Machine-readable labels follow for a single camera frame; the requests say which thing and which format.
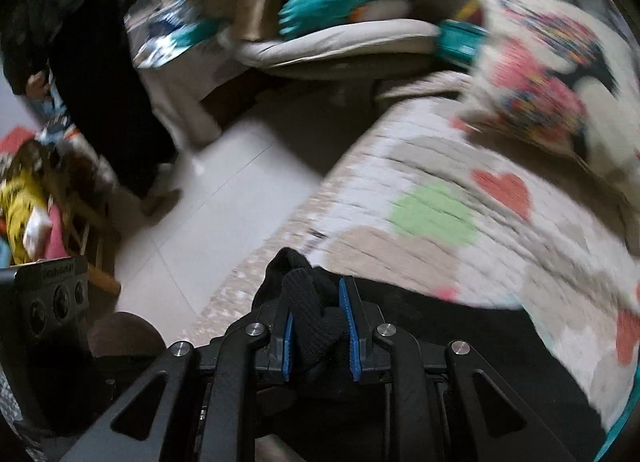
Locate black pants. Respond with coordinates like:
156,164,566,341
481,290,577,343
252,248,605,461

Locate wooden rack with clutter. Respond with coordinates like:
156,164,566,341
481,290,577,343
1,138,122,297

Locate heart patterned quilt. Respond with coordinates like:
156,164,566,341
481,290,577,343
186,72,639,427

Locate person in black clothes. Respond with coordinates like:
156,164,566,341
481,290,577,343
1,0,179,216

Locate beige cushion mattress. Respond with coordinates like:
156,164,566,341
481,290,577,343
218,18,440,69

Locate teal box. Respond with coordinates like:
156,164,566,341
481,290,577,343
436,19,487,69

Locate floral lady print pillow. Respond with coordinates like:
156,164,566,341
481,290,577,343
461,0,639,205

